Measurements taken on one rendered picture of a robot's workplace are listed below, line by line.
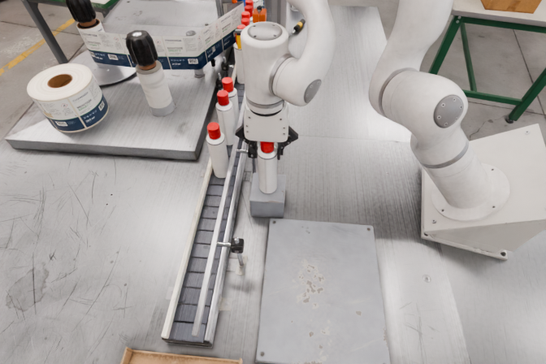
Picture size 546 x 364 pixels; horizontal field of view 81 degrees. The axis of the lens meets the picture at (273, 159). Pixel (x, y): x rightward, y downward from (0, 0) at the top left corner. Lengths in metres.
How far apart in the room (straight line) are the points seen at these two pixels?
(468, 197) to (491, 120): 2.02
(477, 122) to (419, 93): 2.20
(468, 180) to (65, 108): 1.20
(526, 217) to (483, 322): 0.28
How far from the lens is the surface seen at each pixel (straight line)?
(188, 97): 1.30
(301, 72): 0.55
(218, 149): 0.89
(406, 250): 1.00
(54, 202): 1.21
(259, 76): 0.59
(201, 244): 0.90
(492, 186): 1.01
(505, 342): 1.02
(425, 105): 0.68
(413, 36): 0.74
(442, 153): 0.82
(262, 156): 0.78
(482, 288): 1.05
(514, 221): 0.96
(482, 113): 2.98
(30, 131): 1.41
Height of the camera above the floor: 1.68
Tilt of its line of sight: 51 degrees down
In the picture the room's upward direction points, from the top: straight up
